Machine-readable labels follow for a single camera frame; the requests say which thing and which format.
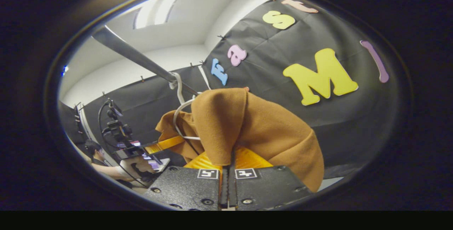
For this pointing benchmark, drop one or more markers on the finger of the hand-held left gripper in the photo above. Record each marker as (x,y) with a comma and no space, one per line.
(166,143)

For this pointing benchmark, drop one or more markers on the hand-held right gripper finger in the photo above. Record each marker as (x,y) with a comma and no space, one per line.
(224,191)
(232,191)

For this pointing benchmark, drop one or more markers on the brown shirt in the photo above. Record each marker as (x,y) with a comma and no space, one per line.
(254,127)

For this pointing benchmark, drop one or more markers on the white clothes hanger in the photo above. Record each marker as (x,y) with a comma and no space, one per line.
(179,86)

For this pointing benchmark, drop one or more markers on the black clothes rack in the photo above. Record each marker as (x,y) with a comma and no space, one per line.
(131,53)

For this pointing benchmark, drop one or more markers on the person's head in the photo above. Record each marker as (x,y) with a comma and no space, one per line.
(92,148)

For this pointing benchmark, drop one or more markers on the ceiling light panel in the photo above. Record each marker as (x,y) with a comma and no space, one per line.
(155,10)

